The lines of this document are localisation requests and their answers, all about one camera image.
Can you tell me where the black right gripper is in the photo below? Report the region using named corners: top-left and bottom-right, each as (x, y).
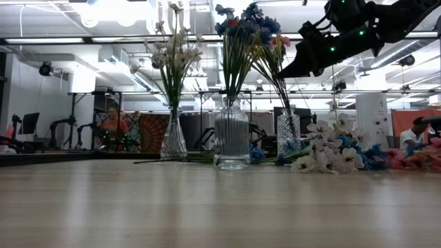
top-left (277, 20), bottom-right (345, 79)

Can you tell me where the white artificial flower bunch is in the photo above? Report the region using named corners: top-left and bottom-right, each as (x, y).
top-left (265, 112), bottom-right (373, 176)
top-left (129, 20), bottom-right (187, 114)
top-left (151, 3), bottom-right (206, 114)

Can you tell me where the ribbed clear glass vase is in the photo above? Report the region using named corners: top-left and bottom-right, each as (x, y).
top-left (213, 96), bottom-right (252, 170)

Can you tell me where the diamond-cut clear glass vase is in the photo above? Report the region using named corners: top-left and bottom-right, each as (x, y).
top-left (276, 108), bottom-right (301, 158)

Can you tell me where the conical clear glass vase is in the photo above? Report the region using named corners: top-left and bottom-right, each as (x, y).
top-left (160, 108), bottom-right (188, 160)

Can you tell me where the black monitor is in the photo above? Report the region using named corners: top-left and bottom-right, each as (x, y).
top-left (274, 106), bottom-right (313, 136)
top-left (19, 112), bottom-right (41, 135)

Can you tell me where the white pillar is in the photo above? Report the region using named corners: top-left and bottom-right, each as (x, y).
top-left (356, 92), bottom-right (390, 149)

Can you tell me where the orange partition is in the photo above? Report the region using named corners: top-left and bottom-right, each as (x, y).
top-left (391, 109), bottom-right (441, 138)

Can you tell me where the person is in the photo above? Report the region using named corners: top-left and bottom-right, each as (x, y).
top-left (399, 116), bottom-right (435, 152)
top-left (99, 105), bottom-right (130, 138)

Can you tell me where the orange fan-pattern panel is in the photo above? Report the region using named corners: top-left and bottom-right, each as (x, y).
top-left (137, 113), bottom-right (170, 154)

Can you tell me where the long ceiling light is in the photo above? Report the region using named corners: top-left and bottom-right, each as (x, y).
top-left (5, 37), bottom-right (85, 45)

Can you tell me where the black ceiling camera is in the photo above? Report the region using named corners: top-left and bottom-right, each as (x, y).
top-left (39, 61), bottom-right (54, 76)
top-left (399, 54), bottom-right (416, 67)

